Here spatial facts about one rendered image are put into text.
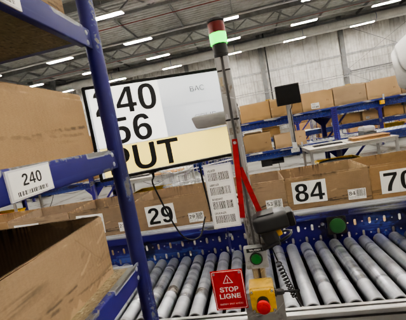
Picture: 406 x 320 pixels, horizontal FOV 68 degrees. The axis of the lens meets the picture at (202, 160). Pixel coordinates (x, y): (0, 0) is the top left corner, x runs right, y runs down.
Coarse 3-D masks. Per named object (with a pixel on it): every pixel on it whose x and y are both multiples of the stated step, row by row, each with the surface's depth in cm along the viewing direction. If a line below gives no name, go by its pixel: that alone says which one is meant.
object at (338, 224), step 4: (332, 220) 139; (336, 220) 138; (340, 220) 138; (332, 224) 139; (336, 224) 138; (340, 224) 138; (344, 224) 138; (332, 228) 139; (336, 228) 139; (340, 228) 138; (344, 228) 138; (336, 232) 139; (340, 232) 139
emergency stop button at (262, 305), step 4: (264, 300) 83; (260, 304) 83; (264, 304) 82; (268, 304) 83; (260, 308) 83; (264, 308) 82; (268, 308) 82; (260, 312) 83; (264, 312) 83; (268, 312) 83
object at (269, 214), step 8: (272, 208) 88; (280, 208) 86; (288, 208) 86; (256, 216) 86; (264, 216) 85; (272, 216) 84; (280, 216) 83; (288, 216) 83; (256, 224) 85; (264, 224) 84; (272, 224) 84; (280, 224) 84; (288, 224) 84; (256, 232) 86; (264, 232) 85; (272, 232) 86; (280, 232) 86; (264, 240) 87; (272, 240) 86; (264, 248) 86
